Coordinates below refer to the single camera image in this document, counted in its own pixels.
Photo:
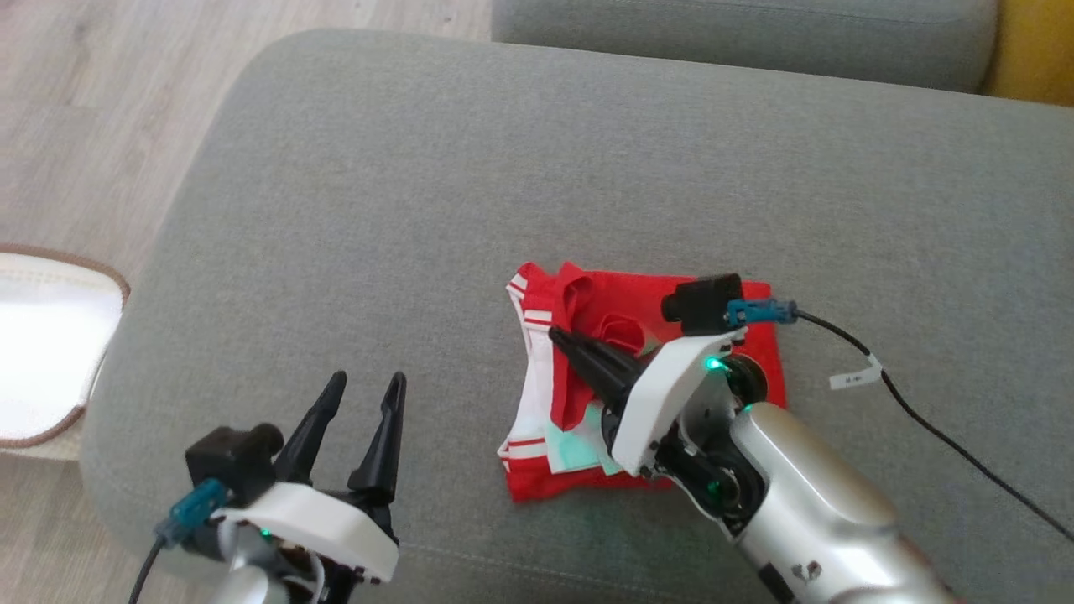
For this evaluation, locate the large yellow back cushion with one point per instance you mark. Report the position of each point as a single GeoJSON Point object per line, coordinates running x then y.
{"type": "Point", "coordinates": [1036, 46]}

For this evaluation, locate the blue left camera connector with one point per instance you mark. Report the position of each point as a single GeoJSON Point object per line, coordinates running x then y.
{"type": "Point", "coordinates": [193, 507]}

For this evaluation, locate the white basket with brown rim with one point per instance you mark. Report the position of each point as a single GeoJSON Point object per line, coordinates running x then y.
{"type": "Point", "coordinates": [50, 352]}

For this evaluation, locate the large grey sofa chaise cushion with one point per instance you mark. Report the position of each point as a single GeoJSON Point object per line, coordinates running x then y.
{"type": "Point", "coordinates": [503, 168]}

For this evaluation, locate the blue right camera connector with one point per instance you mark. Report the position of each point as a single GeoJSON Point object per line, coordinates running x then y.
{"type": "Point", "coordinates": [763, 312]}

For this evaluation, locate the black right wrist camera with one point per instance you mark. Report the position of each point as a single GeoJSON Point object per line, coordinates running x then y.
{"type": "Point", "coordinates": [705, 302]}

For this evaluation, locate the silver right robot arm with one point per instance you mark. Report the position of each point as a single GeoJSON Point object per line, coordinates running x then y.
{"type": "Point", "coordinates": [822, 520]}

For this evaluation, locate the blue camera connector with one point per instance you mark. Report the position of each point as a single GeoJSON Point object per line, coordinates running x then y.
{"type": "Point", "coordinates": [193, 507]}
{"type": "Point", "coordinates": [763, 312]}

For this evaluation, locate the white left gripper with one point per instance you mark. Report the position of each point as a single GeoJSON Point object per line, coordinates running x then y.
{"type": "Point", "coordinates": [319, 524]}

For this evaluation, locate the red and white jersey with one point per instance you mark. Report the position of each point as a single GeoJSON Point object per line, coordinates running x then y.
{"type": "Point", "coordinates": [537, 482]}

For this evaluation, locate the grey sofa seat cushion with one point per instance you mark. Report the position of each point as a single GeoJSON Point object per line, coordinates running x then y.
{"type": "Point", "coordinates": [738, 38]}

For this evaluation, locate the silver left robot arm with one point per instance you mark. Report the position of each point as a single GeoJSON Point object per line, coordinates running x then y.
{"type": "Point", "coordinates": [252, 579]}

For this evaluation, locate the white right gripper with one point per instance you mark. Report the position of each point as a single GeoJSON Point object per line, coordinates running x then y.
{"type": "Point", "coordinates": [663, 394]}

